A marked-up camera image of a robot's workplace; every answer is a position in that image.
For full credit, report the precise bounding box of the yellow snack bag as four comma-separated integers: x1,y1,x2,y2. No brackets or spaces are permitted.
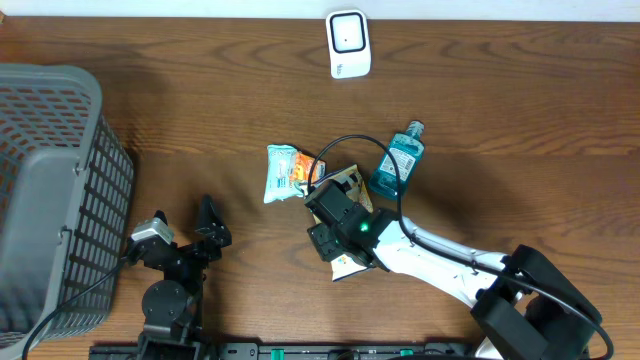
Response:
314,165,374,282

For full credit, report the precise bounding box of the orange snack packet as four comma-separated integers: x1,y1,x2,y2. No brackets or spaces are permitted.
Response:
289,151,326,184

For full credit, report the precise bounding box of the green wet wipes pack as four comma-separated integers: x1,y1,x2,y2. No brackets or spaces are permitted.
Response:
263,144,303,204

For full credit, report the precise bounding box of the blue mouthwash bottle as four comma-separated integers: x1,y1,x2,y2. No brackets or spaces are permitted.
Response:
369,120,425,200

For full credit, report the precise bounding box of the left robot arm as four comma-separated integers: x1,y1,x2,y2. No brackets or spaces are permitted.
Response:
126,194,232,360

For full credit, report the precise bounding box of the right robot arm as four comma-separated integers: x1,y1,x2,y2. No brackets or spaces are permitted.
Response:
305,180,602,359

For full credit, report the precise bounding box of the white barcode scanner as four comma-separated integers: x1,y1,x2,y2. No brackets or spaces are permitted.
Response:
325,9,372,79

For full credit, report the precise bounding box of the grey plastic basket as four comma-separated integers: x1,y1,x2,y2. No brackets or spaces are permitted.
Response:
1,64,135,359

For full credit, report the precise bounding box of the black left camera cable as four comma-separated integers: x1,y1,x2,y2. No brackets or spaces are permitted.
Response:
20,254,132,360

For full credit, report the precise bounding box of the black camera cable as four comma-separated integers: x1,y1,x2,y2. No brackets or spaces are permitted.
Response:
20,254,132,360
305,133,615,360

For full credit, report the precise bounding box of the black right camera cable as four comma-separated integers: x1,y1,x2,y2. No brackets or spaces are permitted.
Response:
305,133,615,360

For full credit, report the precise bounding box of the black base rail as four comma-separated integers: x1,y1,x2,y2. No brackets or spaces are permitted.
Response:
88,343,474,360

